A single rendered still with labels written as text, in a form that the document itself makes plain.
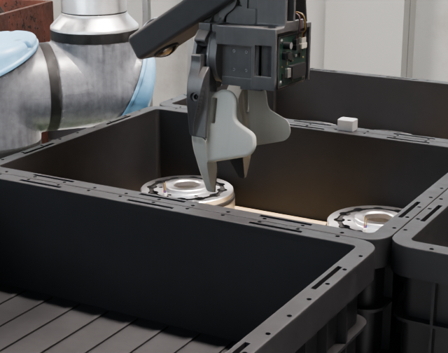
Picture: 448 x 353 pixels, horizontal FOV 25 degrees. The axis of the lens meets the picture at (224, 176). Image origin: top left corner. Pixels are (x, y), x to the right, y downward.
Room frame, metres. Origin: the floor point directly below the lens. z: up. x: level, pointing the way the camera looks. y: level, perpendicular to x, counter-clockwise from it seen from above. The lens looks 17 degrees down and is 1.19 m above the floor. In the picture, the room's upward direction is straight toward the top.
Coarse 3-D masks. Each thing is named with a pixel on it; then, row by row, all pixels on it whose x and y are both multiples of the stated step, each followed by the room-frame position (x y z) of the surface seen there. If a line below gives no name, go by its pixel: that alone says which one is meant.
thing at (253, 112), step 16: (240, 96) 0.92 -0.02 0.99; (256, 96) 0.92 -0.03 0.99; (240, 112) 0.92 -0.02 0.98; (256, 112) 0.92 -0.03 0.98; (272, 112) 0.91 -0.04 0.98; (256, 128) 0.92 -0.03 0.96; (272, 128) 0.91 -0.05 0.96; (288, 128) 0.91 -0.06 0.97; (256, 144) 0.92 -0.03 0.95; (240, 160) 0.92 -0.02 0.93; (240, 176) 0.92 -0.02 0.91
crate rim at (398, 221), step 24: (120, 120) 1.08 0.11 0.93; (48, 144) 0.98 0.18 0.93; (408, 144) 0.99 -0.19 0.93; (432, 144) 0.98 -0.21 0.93; (0, 168) 0.90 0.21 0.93; (120, 192) 0.83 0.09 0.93; (432, 192) 0.83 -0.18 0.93; (240, 216) 0.77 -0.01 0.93; (264, 216) 0.77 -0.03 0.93; (408, 216) 0.76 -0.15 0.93; (384, 240) 0.72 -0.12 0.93; (384, 264) 0.72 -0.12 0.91
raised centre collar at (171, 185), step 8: (168, 184) 1.05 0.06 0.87; (176, 184) 1.06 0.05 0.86; (184, 184) 1.07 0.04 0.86; (192, 184) 1.07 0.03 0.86; (200, 184) 1.05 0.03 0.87; (168, 192) 1.04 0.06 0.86; (176, 192) 1.03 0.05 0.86; (184, 192) 1.03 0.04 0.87; (192, 192) 1.03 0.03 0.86; (200, 192) 1.03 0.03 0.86
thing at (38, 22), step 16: (0, 0) 4.38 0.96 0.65; (16, 0) 4.36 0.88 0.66; (32, 0) 4.34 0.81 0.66; (48, 0) 4.33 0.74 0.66; (0, 16) 3.89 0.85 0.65; (16, 16) 4.01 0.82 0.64; (32, 16) 4.14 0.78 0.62; (48, 16) 4.28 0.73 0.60; (32, 32) 4.13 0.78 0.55; (48, 32) 4.27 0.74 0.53
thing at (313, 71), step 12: (312, 72) 1.38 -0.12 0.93; (324, 72) 1.37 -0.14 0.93; (336, 72) 1.36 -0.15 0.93; (348, 72) 1.36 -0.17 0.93; (420, 84) 1.30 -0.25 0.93; (432, 84) 1.29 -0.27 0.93; (444, 84) 1.28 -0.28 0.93; (180, 96) 1.21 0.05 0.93; (180, 108) 1.15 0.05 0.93; (288, 120) 1.08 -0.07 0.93; (300, 120) 1.08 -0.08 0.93; (372, 132) 1.03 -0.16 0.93; (384, 132) 1.03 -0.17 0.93
